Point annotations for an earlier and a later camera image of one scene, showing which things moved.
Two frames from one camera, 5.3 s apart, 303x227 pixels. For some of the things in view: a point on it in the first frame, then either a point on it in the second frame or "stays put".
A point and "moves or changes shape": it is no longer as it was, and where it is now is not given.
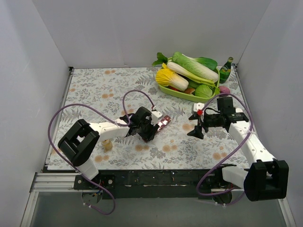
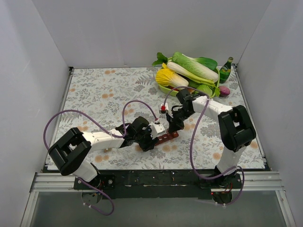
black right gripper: [202, 121] to [176, 117]
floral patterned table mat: [111, 95] stays put
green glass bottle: [225, 71] stays put
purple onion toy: [223, 89] stays put
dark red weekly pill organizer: [164, 122] moves or changes shape
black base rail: [158, 184] stays put
